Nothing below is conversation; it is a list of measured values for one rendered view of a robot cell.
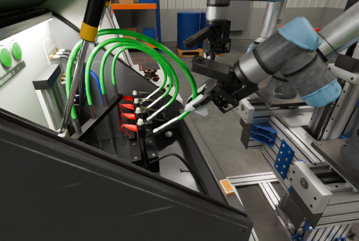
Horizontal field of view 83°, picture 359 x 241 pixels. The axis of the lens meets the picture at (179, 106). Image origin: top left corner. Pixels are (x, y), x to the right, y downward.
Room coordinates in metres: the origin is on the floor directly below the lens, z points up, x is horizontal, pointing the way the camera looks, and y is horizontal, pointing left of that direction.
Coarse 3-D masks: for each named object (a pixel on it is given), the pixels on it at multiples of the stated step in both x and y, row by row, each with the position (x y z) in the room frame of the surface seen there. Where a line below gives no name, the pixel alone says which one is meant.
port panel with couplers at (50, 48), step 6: (42, 42) 0.69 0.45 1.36; (48, 42) 0.74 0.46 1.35; (54, 42) 0.81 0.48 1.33; (48, 48) 0.72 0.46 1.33; (54, 48) 0.79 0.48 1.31; (48, 54) 0.70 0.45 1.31; (54, 54) 0.75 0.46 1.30; (60, 54) 0.75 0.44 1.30; (48, 60) 0.69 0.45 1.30; (54, 60) 0.74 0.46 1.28; (60, 60) 0.81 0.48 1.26; (60, 66) 0.79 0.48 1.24; (60, 78) 0.75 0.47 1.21; (66, 96) 0.75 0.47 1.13
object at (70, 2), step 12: (48, 0) 0.86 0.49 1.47; (60, 0) 0.87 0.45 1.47; (72, 0) 0.88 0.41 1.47; (84, 0) 0.89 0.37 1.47; (60, 12) 0.87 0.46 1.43; (72, 12) 0.88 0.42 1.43; (84, 12) 0.89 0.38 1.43; (72, 24) 0.88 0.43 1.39; (108, 24) 0.91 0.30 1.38; (108, 36) 0.91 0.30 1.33; (108, 48) 0.91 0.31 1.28; (120, 48) 0.92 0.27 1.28
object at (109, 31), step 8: (104, 32) 0.53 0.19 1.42; (112, 32) 0.53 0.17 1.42; (120, 32) 0.53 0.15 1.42; (128, 32) 0.53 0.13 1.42; (136, 32) 0.54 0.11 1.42; (80, 40) 0.53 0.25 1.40; (144, 40) 0.53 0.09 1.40; (152, 40) 0.53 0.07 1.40; (80, 48) 0.54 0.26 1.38; (160, 48) 0.53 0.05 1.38; (72, 56) 0.53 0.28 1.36; (176, 56) 0.53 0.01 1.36; (72, 64) 0.54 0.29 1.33; (184, 64) 0.53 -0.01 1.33; (192, 80) 0.53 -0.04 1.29; (192, 88) 0.53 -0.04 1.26; (72, 112) 0.53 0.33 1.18; (184, 112) 0.53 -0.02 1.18; (72, 120) 0.53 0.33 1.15
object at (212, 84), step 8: (240, 72) 0.45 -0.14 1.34; (208, 80) 0.54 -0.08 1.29; (216, 80) 0.49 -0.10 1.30; (240, 80) 0.44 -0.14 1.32; (208, 88) 0.49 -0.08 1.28; (216, 88) 0.47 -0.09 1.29; (224, 88) 0.47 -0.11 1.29; (232, 88) 0.48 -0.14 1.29; (240, 88) 0.47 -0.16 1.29; (248, 88) 0.46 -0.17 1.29; (256, 88) 0.46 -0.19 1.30; (216, 96) 0.47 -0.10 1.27; (224, 96) 0.46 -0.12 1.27; (232, 96) 0.47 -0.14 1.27; (240, 96) 0.47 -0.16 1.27; (216, 104) 0.49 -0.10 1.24; (224, 104) 0.48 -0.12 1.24; (232, 104) 0.46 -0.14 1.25; (224, 112) 0.47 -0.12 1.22
